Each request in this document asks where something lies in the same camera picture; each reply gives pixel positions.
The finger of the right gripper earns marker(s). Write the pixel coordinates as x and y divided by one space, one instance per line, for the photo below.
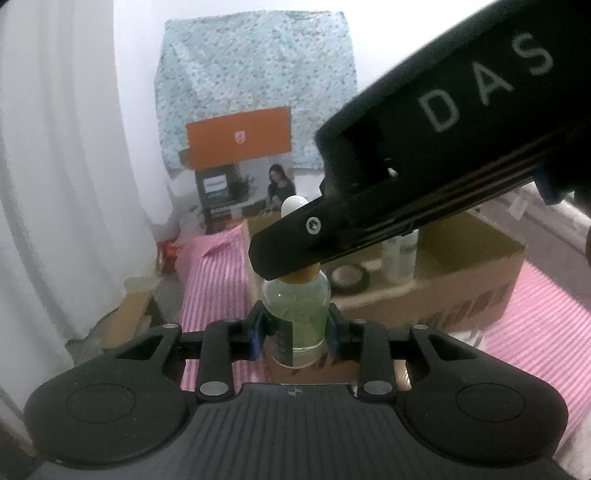
553 186

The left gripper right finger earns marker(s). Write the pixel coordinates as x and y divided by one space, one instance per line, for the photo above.
380 353

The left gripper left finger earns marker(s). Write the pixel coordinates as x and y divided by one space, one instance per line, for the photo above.
218 346

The black electrical tape roll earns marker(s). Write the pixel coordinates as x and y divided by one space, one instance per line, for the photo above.
349 279

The green liquid dropper bottle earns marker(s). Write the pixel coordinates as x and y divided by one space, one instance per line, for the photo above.
297 306

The white vitamin bottle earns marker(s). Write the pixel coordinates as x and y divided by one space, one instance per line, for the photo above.
399 257

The brown cardboard box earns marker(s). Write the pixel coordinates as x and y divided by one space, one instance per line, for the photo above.
465 274

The red checkered tablecloth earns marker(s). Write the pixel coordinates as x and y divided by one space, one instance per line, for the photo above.
544 331

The orange Philips box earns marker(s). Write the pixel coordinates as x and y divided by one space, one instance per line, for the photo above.
243 165

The white curtain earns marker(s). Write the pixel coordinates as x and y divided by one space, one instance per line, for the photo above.
72 227

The patterned blue cloth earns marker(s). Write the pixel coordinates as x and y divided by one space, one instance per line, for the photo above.
221 65

